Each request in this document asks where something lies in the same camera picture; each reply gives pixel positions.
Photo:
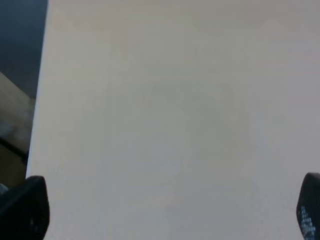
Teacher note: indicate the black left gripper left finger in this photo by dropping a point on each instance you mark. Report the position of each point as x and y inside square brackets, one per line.
[25, 210]

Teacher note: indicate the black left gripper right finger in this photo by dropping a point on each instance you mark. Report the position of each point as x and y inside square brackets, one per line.
[308, 207]

